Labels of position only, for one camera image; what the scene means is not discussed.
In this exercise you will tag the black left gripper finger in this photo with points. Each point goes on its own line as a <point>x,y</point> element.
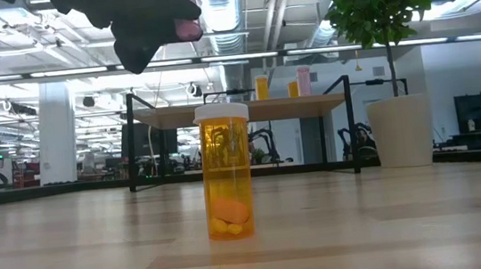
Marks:
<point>155,4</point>
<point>141,42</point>

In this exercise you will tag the pink medicine bottle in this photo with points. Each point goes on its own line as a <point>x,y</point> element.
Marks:
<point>304,82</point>
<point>189,29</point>

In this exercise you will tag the small orange medicine bottle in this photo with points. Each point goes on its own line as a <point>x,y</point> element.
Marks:
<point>225,163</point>
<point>262,89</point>

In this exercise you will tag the large orange medicine bottle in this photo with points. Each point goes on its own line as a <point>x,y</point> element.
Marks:
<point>292,90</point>

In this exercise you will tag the black background robot arm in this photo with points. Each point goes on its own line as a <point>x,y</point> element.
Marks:
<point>266,143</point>
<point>359,140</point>

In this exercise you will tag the long led light bar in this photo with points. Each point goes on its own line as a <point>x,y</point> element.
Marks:
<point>68,72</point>

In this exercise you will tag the yellow hanging tag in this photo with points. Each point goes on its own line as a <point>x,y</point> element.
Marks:
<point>357,64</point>

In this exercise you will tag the green plant in white pot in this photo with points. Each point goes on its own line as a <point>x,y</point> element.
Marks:
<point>401,131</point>

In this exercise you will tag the black low cabinet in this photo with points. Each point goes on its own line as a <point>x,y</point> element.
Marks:
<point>474,141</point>

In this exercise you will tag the silver ventilation duct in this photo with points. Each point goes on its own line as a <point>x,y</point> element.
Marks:
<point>221,20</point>

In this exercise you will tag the wooden shelf black metal frame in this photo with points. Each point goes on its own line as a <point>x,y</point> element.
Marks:
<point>238,112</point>

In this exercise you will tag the black aluminium table frame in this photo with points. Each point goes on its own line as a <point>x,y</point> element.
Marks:
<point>49,190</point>

